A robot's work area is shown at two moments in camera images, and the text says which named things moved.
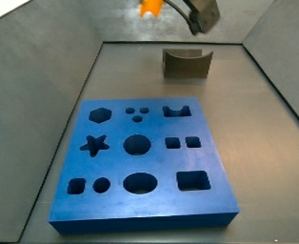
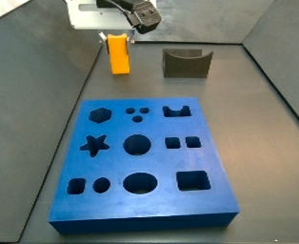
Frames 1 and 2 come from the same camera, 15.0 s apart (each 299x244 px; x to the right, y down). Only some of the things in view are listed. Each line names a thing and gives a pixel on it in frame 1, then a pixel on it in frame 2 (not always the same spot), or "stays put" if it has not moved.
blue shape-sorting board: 143,170 stays put
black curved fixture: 186,63 stays put
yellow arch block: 153,6 -> 119,53
